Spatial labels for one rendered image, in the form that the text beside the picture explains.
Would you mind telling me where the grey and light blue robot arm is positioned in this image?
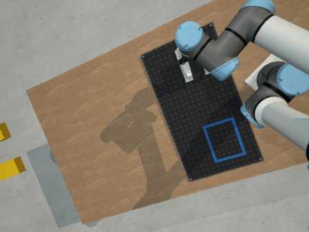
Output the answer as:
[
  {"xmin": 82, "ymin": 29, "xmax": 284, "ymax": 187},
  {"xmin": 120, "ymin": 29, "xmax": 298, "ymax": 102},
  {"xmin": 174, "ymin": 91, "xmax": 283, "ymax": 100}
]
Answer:
[{"xmin": 175, "ymin": 0, "xmax": 309, "ymax": 161}]

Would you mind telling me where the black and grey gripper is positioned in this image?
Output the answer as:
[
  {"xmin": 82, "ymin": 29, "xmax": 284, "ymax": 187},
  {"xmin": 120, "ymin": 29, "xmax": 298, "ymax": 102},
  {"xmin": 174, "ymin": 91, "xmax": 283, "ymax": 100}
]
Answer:
[{"xmin": 179, "ymin": 52, "xmax": 188, "ymax": 65}]

